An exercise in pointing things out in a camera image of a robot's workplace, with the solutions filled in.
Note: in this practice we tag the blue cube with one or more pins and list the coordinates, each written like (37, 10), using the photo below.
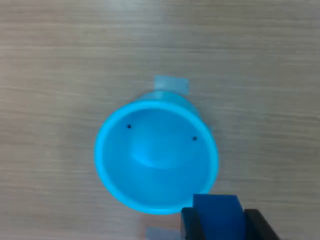
(220, 217)

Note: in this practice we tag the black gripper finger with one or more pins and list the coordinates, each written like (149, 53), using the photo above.
(191, 225)
(258, 227)

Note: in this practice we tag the small tape piece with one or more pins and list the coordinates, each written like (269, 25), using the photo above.
(172, 83)

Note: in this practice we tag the blue plastic cup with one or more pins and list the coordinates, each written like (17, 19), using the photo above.
(155, 175)

